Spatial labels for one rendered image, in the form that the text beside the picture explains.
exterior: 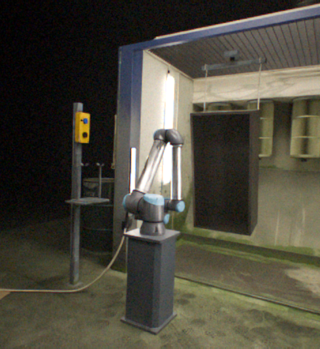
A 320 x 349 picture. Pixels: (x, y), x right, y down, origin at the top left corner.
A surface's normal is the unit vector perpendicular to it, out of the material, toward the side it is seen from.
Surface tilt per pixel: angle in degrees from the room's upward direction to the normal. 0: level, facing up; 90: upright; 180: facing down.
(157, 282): 90
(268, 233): 57
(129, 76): 90
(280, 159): 90
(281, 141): 90
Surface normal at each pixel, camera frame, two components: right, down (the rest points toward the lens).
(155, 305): 0.25, 0.06
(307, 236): -0.40, -0.52
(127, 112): -0.50, 0.03
